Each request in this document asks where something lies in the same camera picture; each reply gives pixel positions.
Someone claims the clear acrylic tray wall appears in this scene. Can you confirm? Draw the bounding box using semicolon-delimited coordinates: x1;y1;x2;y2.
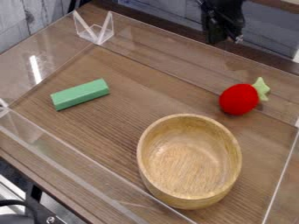
0;105;294;224

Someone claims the black metal table frame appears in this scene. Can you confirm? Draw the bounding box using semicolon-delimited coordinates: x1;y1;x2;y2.
22;182;69;224

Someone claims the black cable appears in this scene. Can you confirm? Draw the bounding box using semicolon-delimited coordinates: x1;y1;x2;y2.
0;198;30;218

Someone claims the red plush strawberry toy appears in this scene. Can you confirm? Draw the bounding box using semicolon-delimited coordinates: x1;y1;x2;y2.
218;77;270;116

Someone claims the green rectangular block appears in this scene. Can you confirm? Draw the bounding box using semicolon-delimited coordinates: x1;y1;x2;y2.
50;79;109;111

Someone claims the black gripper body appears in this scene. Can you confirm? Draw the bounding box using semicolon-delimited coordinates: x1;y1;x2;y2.
197;0;245;30

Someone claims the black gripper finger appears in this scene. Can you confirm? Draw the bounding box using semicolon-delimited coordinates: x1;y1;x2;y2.
201;10;228;45
228;25;244;44

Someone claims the clear acrylic corner bracket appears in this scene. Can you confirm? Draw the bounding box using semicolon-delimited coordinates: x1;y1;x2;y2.
71;11;114;46

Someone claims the wooden bowl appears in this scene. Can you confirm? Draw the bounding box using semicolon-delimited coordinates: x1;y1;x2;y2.
136;114;242;210

